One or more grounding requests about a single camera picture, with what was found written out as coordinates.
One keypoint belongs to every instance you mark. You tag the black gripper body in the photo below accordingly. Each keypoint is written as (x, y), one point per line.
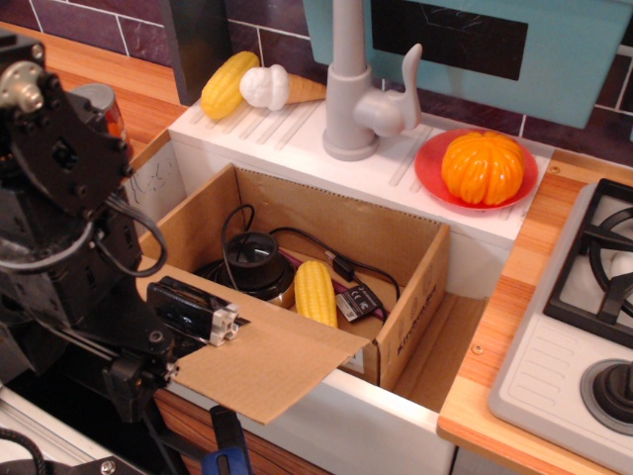
(107, 339)

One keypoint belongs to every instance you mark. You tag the grey toy stove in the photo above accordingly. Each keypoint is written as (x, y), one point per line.
(539, 385)

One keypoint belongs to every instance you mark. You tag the orange toy pumpkin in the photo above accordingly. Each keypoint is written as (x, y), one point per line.
(483, 168)

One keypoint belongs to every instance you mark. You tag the red plate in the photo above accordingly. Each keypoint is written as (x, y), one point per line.
(427, 167)

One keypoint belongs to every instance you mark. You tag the teal toy microwave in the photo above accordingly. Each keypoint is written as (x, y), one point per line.
(544, 59)

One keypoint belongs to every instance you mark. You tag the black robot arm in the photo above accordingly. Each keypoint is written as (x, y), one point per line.
(70, 257)

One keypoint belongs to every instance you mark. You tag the black round device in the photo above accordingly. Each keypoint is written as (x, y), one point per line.
(253, 264)

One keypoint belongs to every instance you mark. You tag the blue black clamp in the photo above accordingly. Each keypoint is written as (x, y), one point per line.
(231, 457)

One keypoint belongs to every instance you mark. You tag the brown cardboard box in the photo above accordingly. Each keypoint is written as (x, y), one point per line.
(278, 358)

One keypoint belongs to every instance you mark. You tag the black stove grate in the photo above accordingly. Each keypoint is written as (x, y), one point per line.
(593, 289)

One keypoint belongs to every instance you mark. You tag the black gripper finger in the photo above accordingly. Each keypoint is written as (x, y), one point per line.
(195, 313)
(160, 376)

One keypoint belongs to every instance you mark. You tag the grey toy faucet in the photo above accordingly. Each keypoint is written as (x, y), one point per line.
(361, 99)

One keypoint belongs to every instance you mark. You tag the white toy sink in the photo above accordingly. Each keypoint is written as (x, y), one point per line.
(358, 399)

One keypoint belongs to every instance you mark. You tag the black stove knob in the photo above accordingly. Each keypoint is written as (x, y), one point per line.
(606, 389)

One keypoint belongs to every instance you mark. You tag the metal can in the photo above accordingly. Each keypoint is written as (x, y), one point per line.
(103, 98)

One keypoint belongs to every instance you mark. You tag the white toy ice cream cone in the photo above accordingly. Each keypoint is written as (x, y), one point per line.
(274, 87)

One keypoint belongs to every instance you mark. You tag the yellow toy corn in box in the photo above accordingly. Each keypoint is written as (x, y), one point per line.
(314, 293)

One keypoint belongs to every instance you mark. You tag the yellow toy corn on counter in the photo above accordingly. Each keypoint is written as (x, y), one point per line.
(221, 94)

